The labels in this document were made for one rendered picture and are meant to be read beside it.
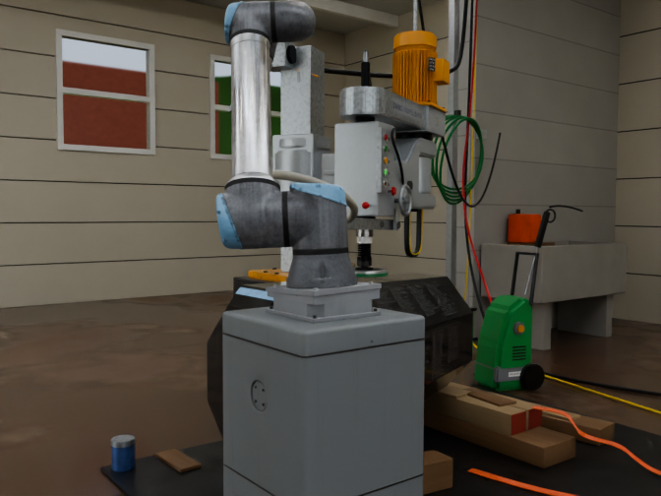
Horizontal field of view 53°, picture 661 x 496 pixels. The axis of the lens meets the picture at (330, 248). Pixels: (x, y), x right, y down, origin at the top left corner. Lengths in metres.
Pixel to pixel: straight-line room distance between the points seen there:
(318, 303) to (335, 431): 0.31
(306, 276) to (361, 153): 1.34
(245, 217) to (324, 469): 0.65
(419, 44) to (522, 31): 2.96
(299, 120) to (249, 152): 2.00
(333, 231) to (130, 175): 7.41
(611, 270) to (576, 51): 2.23
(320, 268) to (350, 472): 0.51
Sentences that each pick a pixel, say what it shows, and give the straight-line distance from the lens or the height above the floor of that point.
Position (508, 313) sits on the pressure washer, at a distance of 4.34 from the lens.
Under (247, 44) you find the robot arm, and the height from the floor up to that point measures 1.59.
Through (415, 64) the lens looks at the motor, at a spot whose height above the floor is 1.91.
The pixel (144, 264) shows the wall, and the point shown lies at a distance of 9.09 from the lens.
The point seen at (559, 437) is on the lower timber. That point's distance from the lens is 3.28.
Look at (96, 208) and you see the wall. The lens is 8.85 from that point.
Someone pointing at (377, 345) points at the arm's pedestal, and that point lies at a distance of 1.66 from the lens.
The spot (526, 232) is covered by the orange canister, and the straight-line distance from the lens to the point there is 6.09.
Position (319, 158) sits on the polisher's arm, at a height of 1.42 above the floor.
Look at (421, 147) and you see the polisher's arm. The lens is 3.49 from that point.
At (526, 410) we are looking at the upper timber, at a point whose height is 0.20.
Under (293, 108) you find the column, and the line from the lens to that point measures 3.81.
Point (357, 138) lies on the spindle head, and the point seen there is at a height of 1.45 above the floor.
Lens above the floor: 1.12
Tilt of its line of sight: 3 degrees down
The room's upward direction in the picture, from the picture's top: straight up
